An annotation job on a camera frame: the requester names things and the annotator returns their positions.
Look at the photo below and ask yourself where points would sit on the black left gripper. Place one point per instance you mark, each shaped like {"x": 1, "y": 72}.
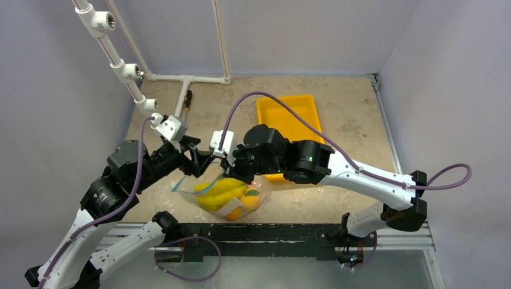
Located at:
{"x": 199, "y": 161}

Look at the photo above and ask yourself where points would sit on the black yellow screwdriver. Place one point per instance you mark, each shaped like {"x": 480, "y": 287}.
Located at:
{"x": 186, "y": 105}

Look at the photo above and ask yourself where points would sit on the clear zip top bag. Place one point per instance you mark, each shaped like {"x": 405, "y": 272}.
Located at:
{"x": 189, "y": 186}

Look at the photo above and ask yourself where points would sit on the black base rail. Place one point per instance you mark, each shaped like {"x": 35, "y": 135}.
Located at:
{"x": 322, "y": 241}

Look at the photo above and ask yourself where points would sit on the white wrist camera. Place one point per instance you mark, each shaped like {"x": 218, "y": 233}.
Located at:
{"x": 223, "y": 144}
{"x": 171, "y": 128}

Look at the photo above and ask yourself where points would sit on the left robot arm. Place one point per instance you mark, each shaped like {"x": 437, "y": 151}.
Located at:
{"x": 77, "y": 263}

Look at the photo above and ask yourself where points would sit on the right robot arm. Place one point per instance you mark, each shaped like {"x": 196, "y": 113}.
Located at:
{"x": 398, "y": 205}

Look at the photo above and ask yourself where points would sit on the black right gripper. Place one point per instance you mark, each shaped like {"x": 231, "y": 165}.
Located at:
{"x": 235, "y": 161}

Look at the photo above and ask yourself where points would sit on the yellow plastic tray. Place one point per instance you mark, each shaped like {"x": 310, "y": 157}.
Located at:
{"x": 291, "y": 119}

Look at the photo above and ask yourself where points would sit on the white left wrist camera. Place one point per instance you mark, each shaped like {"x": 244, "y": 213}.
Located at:
{"x": 171, "y": 128}

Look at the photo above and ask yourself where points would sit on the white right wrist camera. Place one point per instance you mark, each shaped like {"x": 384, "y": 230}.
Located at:
{"x": 223, "y": 144}

